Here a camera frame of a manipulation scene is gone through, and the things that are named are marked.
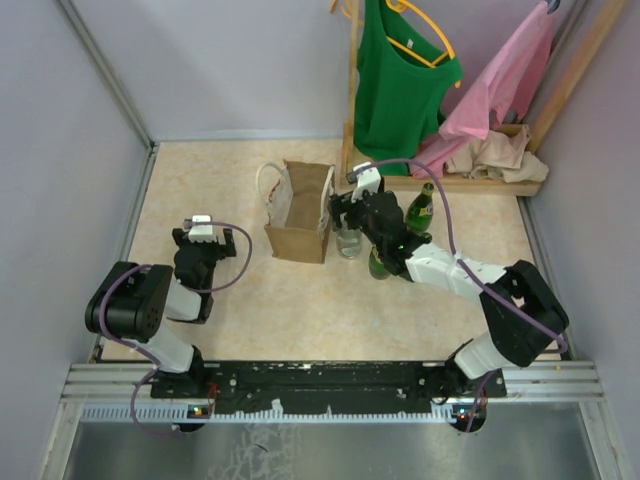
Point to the green Perrier bottle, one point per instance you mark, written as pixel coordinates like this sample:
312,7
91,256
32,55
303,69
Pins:
419,215
376,268
427,237

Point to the white cable duct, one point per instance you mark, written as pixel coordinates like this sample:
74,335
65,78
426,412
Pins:
192,414

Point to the yellow clothes hanger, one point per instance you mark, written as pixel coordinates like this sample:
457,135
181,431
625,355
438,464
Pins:
424,25

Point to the beige crumpled cloth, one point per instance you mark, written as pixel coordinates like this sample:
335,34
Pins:
500,156

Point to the aluminium frame post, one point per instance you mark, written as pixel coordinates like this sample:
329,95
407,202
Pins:
106,71

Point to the green tank top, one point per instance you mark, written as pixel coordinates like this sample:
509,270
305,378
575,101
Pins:
403,79

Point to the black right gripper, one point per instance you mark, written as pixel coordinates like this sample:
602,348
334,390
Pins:
340,204

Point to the burlap canvas tote bag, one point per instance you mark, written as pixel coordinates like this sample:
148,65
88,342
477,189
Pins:
295,195

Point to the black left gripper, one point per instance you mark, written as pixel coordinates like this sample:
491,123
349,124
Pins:
222,249

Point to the clear Chang soda bottle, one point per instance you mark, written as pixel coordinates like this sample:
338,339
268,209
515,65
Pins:
348,242

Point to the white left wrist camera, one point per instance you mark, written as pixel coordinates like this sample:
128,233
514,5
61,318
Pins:
200,229

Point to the wooden clothes rack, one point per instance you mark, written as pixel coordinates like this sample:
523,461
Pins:
599,28

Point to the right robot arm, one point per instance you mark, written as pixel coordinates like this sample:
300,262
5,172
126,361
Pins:
522,314

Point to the pink shirt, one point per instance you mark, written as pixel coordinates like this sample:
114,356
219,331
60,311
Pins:
508,83

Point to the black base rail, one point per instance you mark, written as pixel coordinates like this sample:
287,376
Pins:
346,387

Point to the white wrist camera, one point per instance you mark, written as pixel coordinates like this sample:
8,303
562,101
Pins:
366,179
200,229

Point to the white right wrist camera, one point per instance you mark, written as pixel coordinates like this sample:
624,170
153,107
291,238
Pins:
366,179

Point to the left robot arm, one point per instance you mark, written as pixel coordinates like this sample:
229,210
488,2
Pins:
134,304

